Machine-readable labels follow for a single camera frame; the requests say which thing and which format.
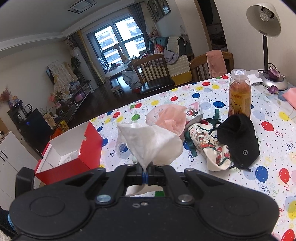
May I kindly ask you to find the pink cloth on table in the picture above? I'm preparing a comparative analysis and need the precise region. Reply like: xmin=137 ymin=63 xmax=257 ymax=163
xmin=282 ymin=87 xmax=296 ymax=109

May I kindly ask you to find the pink mesh bath sponge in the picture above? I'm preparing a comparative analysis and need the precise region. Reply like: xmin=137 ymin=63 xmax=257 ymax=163
xmin=145 ymin=104 xmax=187 ymax=136

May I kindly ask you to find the balloon print tablecloth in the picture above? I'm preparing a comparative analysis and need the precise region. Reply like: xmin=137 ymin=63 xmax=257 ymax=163
xmin=92 ymin=75 xmax=295 ymax=240

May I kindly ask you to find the wooden chair with towel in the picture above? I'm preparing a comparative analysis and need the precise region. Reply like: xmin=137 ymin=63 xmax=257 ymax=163
xmin=189 ymin=51 xmax=234 ymax=82

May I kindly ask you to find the silver desk lamp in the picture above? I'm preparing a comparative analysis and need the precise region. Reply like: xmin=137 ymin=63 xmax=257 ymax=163
xmin=246 ymin=3 xmax=288 ymax=91

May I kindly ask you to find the christmas print drawstring bag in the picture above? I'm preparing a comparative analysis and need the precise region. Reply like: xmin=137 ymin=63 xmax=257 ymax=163
xmin=184 ymin=108 xmax=231 ymax=172

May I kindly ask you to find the tv cabinet with clutter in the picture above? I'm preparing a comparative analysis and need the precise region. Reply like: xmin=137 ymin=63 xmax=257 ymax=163
xmin=40 ymin=82 xmax=91 ymax=128

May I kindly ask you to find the white tissue cloth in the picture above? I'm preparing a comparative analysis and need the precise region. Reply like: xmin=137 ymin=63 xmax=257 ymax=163
xmin=117 ymin=123 xmax=183 ymax=170

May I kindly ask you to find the dark wooden chair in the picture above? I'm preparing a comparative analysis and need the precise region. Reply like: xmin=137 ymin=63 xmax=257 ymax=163
xmin=133 ymin=54 xmax=175 ymax=94

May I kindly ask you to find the pink towel on chair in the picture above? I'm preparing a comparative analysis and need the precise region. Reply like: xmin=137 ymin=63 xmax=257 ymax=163
xmin=206 ymin=50 xmax=227 ymax=78

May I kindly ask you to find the sofa with blankets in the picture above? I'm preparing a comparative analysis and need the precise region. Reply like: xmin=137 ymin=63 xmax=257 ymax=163
xmin=149 ymin=36 xmax=194 ymax=86

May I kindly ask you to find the orange juice bottle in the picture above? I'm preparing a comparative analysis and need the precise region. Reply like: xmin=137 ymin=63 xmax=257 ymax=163
xmin=228 ymin=69 xmax=251 ymax=117

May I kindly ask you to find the small wooden stool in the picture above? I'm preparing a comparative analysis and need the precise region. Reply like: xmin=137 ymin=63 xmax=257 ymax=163
xmin=111 ymin=85 xmax=122 ymax=96

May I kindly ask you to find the red cardboard box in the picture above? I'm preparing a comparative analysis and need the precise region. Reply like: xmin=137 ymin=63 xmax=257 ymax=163
xmin=35 ymin=121 xmax=103 ymax=185

